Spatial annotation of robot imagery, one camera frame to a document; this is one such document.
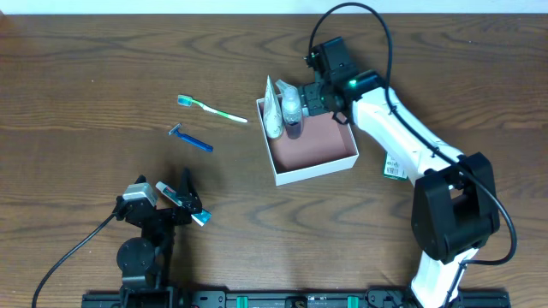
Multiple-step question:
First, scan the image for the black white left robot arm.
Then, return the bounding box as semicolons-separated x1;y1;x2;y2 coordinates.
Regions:
113;169;202;291

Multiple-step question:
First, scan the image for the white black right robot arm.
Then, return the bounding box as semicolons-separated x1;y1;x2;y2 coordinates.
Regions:
297;70;500;307

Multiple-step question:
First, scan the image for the white squeeze tube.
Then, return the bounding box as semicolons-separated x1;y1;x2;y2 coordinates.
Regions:
263;76;283;139

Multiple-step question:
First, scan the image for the green white toothbrush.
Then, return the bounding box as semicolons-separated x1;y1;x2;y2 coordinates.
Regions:
177;94;247;123

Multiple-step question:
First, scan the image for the blue disposable razor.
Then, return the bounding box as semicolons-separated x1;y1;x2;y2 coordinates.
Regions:
168;123;213;152

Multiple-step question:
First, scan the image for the green white soap box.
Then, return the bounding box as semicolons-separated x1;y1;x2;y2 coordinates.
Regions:
383;152;408;181

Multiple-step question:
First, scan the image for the white cardboard box pink interior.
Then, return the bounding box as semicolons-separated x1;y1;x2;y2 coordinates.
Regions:
264;114;360;186

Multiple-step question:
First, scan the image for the small teal white toothpaste tube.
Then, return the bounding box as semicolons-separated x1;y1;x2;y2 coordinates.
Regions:
156;181;211;227

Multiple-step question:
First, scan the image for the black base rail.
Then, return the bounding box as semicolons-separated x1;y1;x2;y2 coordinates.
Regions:
80;287;513;308

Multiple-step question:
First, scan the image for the clear bottle dark blue cap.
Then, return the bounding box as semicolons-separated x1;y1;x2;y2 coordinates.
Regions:
276;80;302;139

